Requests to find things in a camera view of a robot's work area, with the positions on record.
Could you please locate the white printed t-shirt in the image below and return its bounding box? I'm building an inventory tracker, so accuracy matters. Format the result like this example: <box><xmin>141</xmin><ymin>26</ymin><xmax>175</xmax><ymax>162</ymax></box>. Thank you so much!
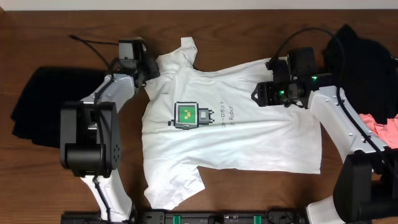
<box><xmin>142</xmin><ymin>37</ymin><xmax>322</xmax><ymax>210</ymax></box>

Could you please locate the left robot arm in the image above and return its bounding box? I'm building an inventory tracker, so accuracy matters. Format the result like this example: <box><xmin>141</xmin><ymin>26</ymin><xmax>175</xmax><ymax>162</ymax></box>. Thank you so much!
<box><xmin>60</xmin><ymin>39</ymin><xmax>159</xmax><ymax>223</ymax></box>

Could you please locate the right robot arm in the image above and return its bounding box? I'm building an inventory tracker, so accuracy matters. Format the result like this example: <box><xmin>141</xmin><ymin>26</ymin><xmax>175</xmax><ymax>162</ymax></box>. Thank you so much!
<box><xmin>251</xmin><ymin>59</ymin><xmax>397</xmax><ymax>223</ymax></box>

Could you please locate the black garment right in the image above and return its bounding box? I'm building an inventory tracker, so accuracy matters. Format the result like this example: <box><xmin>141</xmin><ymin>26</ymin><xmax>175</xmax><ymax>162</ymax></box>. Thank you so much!
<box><xmin>336</xmin><ymin>24</ymin><xmax>397</xmax><ymax>124</ymax></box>

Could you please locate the pink garment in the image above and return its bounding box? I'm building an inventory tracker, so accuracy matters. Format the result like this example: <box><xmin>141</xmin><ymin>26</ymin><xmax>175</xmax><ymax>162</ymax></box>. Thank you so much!
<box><xmin>359</xmin><ymin>114</ymin><xmax>398</xmax><ymax>149</ymax></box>

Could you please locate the black folded garment left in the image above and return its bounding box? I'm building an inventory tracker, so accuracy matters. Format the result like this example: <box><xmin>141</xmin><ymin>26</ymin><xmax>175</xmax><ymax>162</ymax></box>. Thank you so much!
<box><xmin>11</xmin><ymin>67</ymin><xmax>105</xmax><ymax>148</ymax></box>

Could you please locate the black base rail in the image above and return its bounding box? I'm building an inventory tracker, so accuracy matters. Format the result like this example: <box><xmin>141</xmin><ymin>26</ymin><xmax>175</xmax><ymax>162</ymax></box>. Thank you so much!
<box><xmin>60</xmin><ymin>208</ymin><xmax>307</xmax><ymax>224</ymax></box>

